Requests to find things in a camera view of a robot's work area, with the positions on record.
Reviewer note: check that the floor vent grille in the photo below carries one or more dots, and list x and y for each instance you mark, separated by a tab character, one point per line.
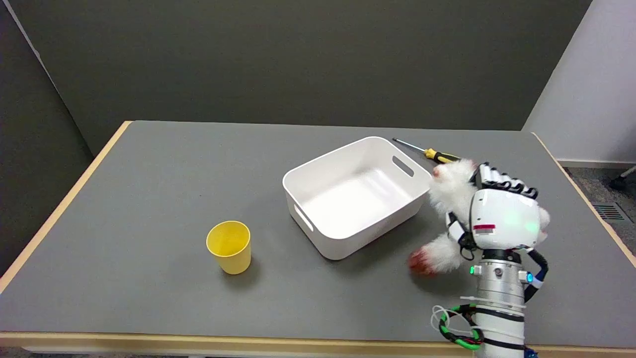
609	212

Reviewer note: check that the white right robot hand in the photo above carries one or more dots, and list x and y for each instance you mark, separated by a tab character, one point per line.
502	219

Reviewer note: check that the black chair caster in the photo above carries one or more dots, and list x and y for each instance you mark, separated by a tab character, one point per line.
621	181

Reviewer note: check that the white plastic container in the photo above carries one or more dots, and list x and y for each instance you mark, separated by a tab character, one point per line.
354	196

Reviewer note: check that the yellow plastic cup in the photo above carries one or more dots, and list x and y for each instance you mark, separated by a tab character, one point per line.
229	247

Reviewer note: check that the white fluffy plush toy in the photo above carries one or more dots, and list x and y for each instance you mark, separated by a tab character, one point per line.
449	191

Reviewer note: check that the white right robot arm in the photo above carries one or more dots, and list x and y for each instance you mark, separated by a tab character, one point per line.
498	303

